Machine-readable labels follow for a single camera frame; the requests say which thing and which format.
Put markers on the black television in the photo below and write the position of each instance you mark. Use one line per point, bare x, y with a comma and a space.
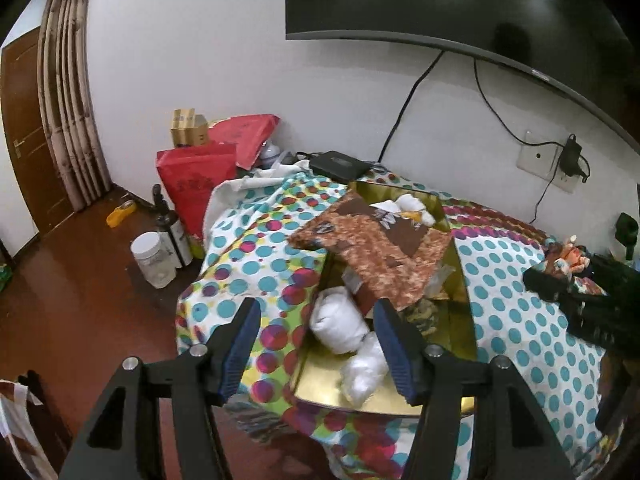
450, 0

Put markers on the white ceramic jar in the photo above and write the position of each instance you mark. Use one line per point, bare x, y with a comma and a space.
271, 155

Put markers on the polka dot tablecloth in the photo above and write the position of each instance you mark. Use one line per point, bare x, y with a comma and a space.
510, 320

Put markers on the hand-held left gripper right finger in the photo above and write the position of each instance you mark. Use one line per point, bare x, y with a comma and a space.
395, 355

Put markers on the white knotted cloth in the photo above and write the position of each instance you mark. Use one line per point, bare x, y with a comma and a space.
340, 320

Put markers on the brown patterned box lid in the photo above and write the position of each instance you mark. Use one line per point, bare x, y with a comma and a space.
380, 250

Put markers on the clear plastic bag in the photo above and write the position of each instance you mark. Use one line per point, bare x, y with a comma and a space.
365, 370

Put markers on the camouflage patterned cloth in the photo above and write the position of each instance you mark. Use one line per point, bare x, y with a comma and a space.
420, 317

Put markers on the brown orange toy figure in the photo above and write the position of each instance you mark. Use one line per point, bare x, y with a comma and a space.
570, 257

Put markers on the beige wall socket plate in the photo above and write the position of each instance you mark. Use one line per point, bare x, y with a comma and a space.
537, 157

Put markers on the black set-top box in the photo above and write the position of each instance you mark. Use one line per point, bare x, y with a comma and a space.
340, 165

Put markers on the yellow object on floor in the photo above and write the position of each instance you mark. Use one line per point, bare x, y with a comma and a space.
120, 212

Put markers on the white patterned cloth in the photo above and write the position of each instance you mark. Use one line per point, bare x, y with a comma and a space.
20, 420

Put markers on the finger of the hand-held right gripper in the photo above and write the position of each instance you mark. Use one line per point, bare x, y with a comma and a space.
545, 285
607, 267

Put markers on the gold tin box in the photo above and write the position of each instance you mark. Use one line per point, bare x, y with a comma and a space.
320, 380

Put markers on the black power adapter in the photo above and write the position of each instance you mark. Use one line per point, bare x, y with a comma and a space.
570, 157

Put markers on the dark glass bottle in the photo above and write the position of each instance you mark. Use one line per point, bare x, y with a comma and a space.
172, 230

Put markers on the clear plastic jar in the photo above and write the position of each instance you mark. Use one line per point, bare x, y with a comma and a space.
152, 260

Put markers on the tan cardboard box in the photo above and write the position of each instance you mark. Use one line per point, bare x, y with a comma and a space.
187, 127

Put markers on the brown wooden door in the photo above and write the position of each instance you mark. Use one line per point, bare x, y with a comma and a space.
30, 135

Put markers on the flat red bag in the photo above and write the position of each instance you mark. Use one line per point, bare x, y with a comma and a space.
245, 135

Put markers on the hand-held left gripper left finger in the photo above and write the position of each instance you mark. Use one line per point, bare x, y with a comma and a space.
240, 347

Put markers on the large red paper bag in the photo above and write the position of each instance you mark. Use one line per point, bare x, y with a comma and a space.
195, 185

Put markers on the black clamp mount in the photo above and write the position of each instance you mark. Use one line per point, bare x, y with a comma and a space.
627, 232

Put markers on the dark wooden chair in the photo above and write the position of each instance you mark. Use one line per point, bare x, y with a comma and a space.
45, 410

